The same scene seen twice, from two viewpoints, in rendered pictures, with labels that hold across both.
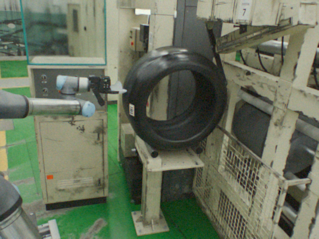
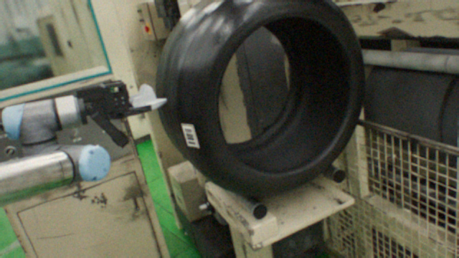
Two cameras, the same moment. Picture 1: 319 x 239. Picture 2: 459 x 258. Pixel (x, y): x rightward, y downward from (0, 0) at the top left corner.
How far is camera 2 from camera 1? 0.56 m
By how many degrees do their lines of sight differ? 5
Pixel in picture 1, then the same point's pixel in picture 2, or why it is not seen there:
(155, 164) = (267, 229)
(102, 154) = (152, 233)
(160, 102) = (232, 109)
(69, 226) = not seen: outside the picture
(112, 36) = (112, 41)
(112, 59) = (124, 76)
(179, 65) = (263, 13)
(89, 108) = (95, 160)
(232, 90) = not seen: hidden behind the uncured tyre
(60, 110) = (19, 187)
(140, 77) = (188, 60)
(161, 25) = not seen: outside the picture
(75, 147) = (100, 236)
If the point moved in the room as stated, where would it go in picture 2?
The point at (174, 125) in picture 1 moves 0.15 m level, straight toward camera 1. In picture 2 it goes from (271, 143) to (280, 160)
